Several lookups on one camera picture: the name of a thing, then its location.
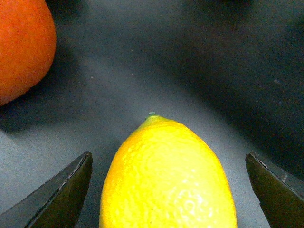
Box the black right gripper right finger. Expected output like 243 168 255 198
245 152 304 228

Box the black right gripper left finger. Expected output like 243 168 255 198
0 152 93 228

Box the yellow lemon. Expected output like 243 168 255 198
99 113 238 228

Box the black fruit shelf tray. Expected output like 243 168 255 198
0 0 304 228

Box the small orange back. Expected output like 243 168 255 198
0 0 57 105

